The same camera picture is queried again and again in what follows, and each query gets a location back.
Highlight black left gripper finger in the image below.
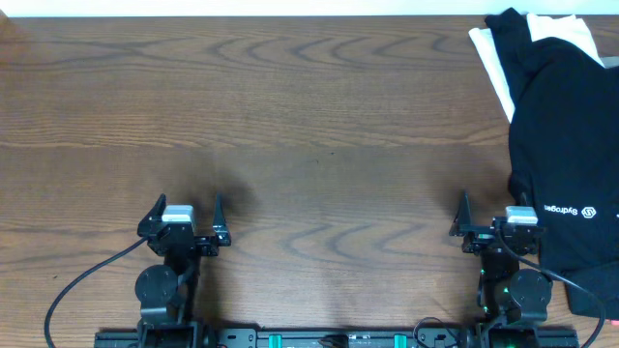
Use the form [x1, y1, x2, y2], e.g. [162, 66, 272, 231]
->
[138, 193, 166, 227]
[213, 193, 227, 237]

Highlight grey garment in pile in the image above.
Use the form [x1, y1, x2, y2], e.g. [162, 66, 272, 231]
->
[601, 56, 619, 69]

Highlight white shirt in pile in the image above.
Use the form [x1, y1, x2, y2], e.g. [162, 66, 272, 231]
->
[467, 13, 605, 125]

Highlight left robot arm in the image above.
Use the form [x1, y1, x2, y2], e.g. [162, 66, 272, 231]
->
[134, 194, 231, 348]

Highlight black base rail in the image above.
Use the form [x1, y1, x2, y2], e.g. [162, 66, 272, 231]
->
[94, 325, 579, 348]

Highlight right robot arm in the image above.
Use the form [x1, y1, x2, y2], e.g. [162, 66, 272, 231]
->
[449, 193, 552, 347]

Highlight black Sydrogen t-shirt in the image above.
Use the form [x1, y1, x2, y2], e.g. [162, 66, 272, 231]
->
[509, 38, 618, 320]

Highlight black shirt in pile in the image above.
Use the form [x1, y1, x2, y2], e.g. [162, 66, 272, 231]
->
[485, 8, 533, 105]

